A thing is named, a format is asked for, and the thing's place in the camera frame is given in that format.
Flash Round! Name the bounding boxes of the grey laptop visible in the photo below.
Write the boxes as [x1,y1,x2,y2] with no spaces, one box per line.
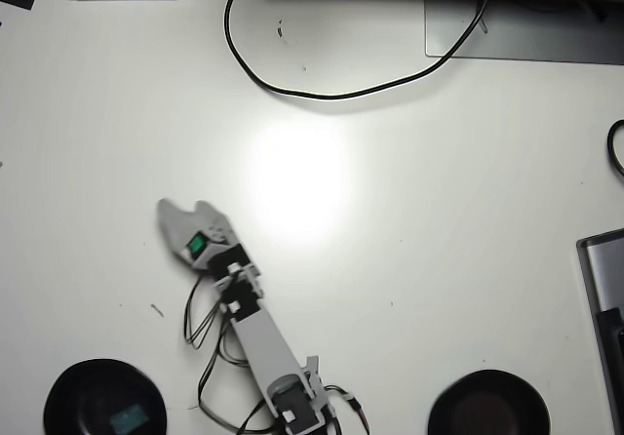
[575,228,624,435]

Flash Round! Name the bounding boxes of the thin black cable loop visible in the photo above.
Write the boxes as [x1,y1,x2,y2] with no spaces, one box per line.
[606,119,624,179]

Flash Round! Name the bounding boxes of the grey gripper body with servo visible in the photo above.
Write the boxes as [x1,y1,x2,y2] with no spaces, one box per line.
[176,231,242,272]

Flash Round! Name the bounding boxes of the blue sponge cube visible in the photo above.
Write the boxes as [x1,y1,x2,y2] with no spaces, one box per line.
[109,404,149,435]

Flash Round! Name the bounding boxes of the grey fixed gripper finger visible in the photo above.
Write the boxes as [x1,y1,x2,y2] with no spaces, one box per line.
[156,199,195,253]

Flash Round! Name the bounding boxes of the thick black cable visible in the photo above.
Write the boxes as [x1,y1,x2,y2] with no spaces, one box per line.
[223,0,491,101]

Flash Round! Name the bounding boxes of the black bowl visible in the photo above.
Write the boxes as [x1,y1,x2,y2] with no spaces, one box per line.
[427,369,553,435]
[42,358,169,435]

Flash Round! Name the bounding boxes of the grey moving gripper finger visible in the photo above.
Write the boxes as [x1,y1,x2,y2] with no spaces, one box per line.
[186,200,239,245]

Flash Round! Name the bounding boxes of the grey monitor stand base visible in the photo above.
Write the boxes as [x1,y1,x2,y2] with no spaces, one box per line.
[423,0,624,66]

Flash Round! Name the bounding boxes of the dark flat device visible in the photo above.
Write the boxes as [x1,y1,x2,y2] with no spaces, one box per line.
[595,307,624,434]

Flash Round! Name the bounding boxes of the thin black robot cables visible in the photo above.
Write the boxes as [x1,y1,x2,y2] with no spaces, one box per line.
[182,273,277,435]

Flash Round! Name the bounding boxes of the thin cable with white connector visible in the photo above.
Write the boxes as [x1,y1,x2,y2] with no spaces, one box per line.
[324,383,373,435]

